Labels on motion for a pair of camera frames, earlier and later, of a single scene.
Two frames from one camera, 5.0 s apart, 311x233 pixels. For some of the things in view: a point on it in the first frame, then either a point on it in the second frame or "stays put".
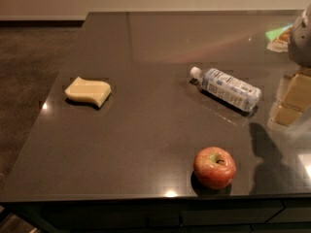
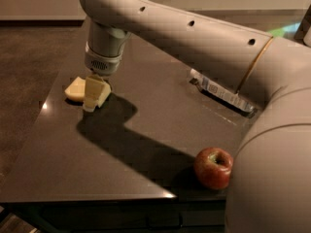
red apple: x=214 y=167 stays put
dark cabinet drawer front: x=169 y=215 stays put
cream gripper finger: x=298 y=92 to x=96 y=91
